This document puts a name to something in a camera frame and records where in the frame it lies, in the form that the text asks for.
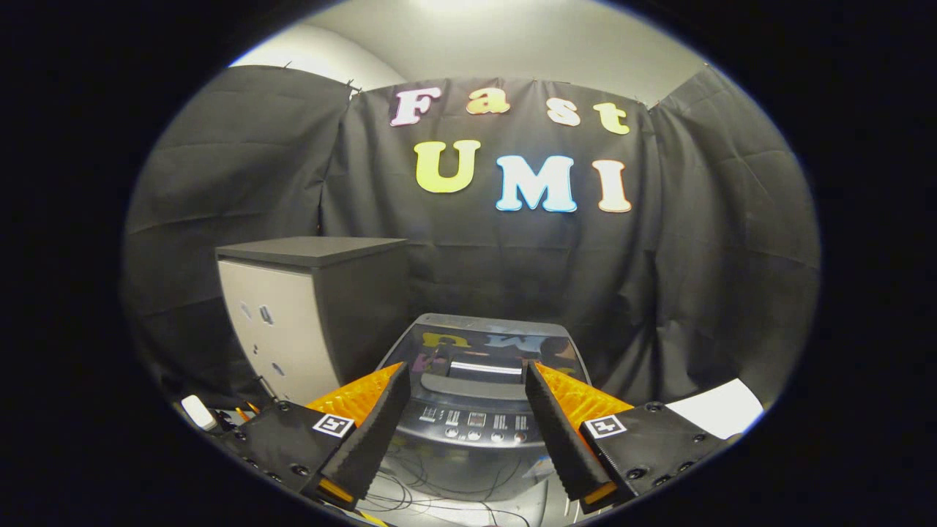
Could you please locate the grey cabinet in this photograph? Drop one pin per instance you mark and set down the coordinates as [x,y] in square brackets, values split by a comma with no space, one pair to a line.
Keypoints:
[293,329]

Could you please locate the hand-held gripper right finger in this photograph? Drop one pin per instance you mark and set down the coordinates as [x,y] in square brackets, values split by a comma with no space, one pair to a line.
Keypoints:
[560,439]

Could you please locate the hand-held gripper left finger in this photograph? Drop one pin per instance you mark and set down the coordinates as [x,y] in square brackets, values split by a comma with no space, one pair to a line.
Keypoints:
[373,439]

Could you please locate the white sheet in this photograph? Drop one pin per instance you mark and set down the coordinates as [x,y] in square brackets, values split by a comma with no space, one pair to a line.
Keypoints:
[721,410]

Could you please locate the dark grey washing machine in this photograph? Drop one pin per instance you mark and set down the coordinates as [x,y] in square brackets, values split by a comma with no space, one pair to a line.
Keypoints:
[468,424]

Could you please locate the white plastic object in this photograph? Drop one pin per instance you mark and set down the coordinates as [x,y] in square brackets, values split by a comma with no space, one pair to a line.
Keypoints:
[198,412]

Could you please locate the yellow black floor tape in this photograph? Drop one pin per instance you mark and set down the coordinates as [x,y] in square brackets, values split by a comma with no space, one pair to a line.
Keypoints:
[373,518]

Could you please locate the black backdrop cloth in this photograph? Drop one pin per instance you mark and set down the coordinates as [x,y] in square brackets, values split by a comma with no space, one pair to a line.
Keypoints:
[512,256]

